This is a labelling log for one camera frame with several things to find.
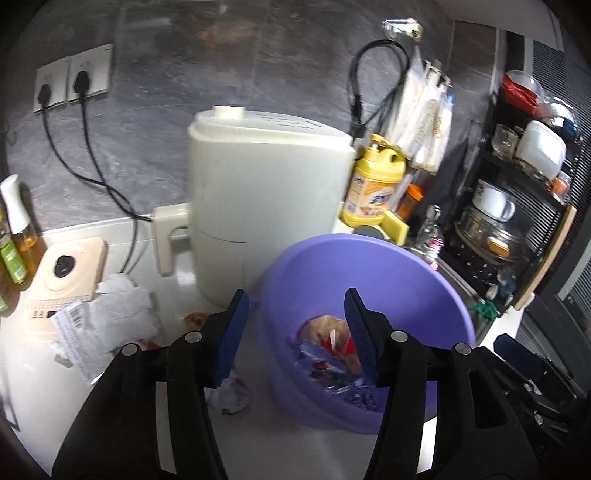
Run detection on white enamel mug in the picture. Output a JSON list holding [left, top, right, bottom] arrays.
[[472, 179, 516, 222]]

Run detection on white plastic container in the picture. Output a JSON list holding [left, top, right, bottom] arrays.
[[515, 120, 567, 180]]

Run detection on yellow detergent bottle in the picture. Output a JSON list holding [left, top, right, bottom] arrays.
[[341, 134, 407, 228]]

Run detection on brown paper bag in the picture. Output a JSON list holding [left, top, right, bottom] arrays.
[[298, 315, 362, 377]]

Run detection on right wall socket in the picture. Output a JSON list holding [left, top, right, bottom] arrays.
[[67, 44, 114, 102]]

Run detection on black power cable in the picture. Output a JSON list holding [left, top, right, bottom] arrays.
[[73, 71, 139, 275], [37, 83, 153, 223]]

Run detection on foil ball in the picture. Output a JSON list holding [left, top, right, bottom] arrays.
[[344, 384, 379, 411]]

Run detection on black dish rack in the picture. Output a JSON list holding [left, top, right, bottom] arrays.
[[446, 22, 590, 308]]

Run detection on cream induction cooktop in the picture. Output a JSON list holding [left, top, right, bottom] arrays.
[[25, 236, 108, 320]]

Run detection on silver foil snack bag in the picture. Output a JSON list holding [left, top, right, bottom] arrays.
[[295, 341, 365, 394]]

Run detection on white paper wrapper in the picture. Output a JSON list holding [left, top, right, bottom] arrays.
[[88, 273, 160, 350]]

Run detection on small crumpled brown paper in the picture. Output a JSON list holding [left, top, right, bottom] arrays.
[[183, 312, 209, 331]]

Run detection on wall socket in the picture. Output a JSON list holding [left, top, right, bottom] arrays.
[[67, 44, 114, 102], [33, 57, 70, 113]]

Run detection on white top oil sprayer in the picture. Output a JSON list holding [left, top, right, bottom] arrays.
[[1, 174, 42, 276]]

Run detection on hanging white plastic bags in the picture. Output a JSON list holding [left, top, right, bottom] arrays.
[[385, 50, 454, 176]]

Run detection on red white wrapper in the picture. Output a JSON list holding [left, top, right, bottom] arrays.
[[204, 368, 250, 415]]

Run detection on cream air fryer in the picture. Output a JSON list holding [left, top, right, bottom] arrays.
[[151, 106, 356, 307]]

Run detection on purple plastic bucket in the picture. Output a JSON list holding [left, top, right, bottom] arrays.
[[259, 234, 477, 435]]

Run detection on right black power cable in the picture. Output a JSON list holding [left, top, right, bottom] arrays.
[[73, 71, 139, 275]]

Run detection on steel pot with lid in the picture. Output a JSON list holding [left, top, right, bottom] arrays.
[[455, 206, 526, 264]]

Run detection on left black power cable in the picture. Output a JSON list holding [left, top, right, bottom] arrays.
[[37, 83, 153, 223]]

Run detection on left wall socket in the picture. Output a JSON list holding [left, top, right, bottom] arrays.
[[33, 57, 70, 113]]

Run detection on hanging black cable loop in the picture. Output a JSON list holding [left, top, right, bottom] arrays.
[[346, 39, 412, 139]]

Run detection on yellow cap green label bottle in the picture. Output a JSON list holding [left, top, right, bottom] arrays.
[[0, 210, 28, 286]]

